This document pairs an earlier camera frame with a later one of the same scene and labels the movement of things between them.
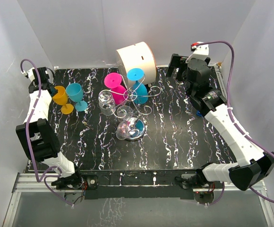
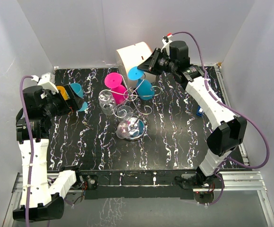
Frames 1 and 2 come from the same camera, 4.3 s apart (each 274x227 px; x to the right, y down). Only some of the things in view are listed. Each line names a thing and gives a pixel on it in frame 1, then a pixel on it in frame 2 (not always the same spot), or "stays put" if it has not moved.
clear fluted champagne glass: x=124 y=112 stays put
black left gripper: x=55 y=91 -> x=75 y=101
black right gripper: x=177 y=62 -> x=150 y=64
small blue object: x=198 y=113 stays put
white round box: x=141 y=56 stays put
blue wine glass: x=74 y=92 stays put
